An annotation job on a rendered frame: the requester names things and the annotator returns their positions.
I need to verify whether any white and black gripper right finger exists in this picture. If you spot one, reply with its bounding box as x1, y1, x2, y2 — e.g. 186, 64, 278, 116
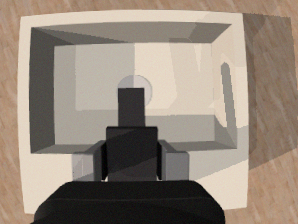
157, 140, 189, 181

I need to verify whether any white rectangular sink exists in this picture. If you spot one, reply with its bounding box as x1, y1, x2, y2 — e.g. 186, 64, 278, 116
17, 10, 249, 214

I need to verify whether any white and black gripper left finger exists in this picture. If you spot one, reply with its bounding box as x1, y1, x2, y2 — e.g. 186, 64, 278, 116
71, 140, 108, 181

